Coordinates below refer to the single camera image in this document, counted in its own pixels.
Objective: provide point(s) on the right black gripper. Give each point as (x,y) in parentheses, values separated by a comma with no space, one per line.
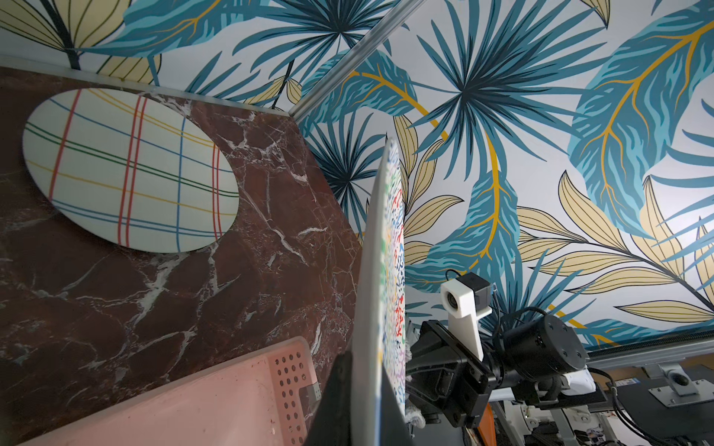
(446,379)

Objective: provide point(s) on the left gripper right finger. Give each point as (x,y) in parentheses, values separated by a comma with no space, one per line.
(393,429)

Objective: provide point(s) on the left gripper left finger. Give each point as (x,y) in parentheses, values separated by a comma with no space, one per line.
(331,425)

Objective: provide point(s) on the colourful squiggle pattern plate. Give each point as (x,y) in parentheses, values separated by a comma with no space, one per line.
(379,345)

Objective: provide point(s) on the plaid striped white plate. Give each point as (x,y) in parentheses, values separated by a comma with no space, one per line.
(131,170)

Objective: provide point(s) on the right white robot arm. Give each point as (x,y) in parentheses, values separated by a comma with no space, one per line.
(540,363)

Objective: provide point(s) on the pink perforated plastic basket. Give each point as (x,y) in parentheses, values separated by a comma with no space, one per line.
(261,398)

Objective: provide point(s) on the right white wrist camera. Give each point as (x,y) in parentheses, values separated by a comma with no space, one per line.
(467,299)

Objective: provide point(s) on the right aluminium corner post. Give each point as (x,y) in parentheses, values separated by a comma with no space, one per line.
(353,58)

